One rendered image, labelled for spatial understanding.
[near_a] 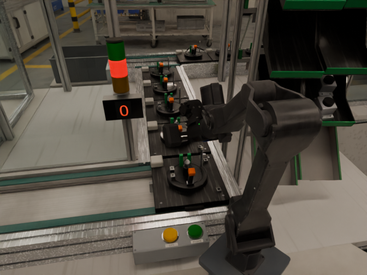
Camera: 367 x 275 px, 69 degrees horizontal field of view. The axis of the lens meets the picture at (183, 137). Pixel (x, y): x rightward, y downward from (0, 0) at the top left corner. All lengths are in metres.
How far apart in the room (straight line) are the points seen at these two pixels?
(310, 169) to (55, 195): 0.88
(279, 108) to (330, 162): 0.69
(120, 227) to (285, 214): 0.56
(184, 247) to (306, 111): 0.54
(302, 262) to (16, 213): 0.90
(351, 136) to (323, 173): 0.90
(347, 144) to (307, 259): 1.10
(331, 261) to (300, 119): 0.67
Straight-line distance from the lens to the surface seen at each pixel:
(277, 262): 0.67
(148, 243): 0.79
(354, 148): 1.98
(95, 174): 1.04
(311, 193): 1.15
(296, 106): 0.37
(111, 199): 0.97
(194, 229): 0.80
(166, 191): 0.90
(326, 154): 1.03
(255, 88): 0.43
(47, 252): 0.91
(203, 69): 2.02
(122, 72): 0.83
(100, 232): 0.84
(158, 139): 1.13
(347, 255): 1.01
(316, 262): 0.96
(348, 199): 1.19
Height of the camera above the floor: 1.61
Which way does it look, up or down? 34 degrees down
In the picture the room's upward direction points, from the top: straight up
